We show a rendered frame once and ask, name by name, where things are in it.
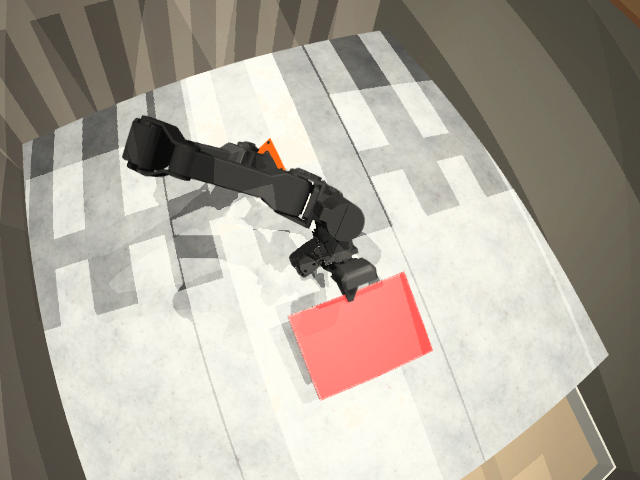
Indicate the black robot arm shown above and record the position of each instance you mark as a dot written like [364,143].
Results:
[152,145]

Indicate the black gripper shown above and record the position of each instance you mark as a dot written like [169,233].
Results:
[348,273]

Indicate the red lid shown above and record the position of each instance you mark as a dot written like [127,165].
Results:
[347,343]

